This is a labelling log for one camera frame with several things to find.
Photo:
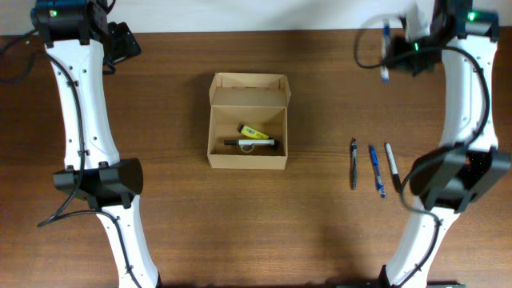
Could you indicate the grey black permanent marker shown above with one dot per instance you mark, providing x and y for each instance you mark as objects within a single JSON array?
[{"x": 393, "y": 167}]

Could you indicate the black ballpoint pen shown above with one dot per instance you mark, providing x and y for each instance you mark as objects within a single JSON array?
[{"x": 353, "y": 154}]

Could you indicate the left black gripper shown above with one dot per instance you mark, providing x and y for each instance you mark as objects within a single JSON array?
[{"x": 126, "y": 42}]

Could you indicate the yellow highlighter marker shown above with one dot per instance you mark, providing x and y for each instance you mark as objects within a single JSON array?
[{"x": 251, "y": 132}]

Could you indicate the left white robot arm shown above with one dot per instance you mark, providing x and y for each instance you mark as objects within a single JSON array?
[{"x": 82, "y": 47}]

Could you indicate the white marker blue cap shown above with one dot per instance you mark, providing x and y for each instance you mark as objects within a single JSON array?
[{"x": 384, "y": 72}]

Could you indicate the yellow transparent tape roll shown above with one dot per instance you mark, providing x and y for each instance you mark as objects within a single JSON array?
[{"x": 247, "y": 149}]

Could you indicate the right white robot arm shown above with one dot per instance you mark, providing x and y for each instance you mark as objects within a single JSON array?
[{"x": 467, "y": 163}]

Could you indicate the brown cardboard box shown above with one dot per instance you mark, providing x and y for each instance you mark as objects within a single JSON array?
[{"x": 259, "y": 101}]

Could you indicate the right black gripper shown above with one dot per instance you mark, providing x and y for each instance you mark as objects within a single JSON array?
[{"x": 395, "y": 58}]

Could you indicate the white marker black cap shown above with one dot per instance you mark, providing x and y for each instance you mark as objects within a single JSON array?
[{"x": 252, "y": 142}]

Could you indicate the blue ballpoint pen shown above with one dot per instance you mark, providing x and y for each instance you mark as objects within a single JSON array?
[{"x": 377, "y": 175}]

